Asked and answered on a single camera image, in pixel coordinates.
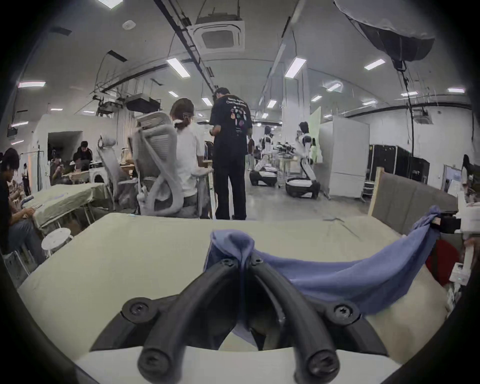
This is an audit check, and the black softbox studio lamp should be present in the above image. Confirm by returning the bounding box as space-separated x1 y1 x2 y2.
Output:
334 0 438 160

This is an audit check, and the grey padded headboard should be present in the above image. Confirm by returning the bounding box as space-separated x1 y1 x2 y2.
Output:
367 167 464 238

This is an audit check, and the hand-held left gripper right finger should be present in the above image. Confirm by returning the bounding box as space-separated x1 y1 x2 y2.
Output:
245 255 389 383

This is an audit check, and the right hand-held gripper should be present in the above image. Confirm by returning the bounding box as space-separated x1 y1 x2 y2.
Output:
439 154 480 285

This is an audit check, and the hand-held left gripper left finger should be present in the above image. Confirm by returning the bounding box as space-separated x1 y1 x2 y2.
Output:
90 257 242 383

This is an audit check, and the table with pale green sheet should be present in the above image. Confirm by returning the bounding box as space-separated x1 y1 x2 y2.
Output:
22 182 110 230

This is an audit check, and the white humanoid robot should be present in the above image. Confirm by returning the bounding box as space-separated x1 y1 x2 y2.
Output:
285 121 322 200
249 125 280 187

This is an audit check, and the group of people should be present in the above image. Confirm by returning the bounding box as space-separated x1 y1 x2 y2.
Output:
49 140 94 185

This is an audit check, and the grey mesh office chair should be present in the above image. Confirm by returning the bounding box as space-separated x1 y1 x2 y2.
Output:
127 111 214 217
97 135 140 211

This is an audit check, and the red cushion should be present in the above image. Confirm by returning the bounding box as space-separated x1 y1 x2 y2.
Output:
425 240 461 286

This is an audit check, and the bed with beige sheet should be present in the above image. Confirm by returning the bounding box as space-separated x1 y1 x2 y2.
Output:
17 212 451 364

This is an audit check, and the blue cloth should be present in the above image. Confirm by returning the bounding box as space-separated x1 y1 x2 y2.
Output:
204 205 442 351

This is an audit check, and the white round stool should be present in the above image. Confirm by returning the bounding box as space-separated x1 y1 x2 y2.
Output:
41 227 74 259

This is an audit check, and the stack of black cases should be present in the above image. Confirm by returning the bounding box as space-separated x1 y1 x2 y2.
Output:
369 144 430 185

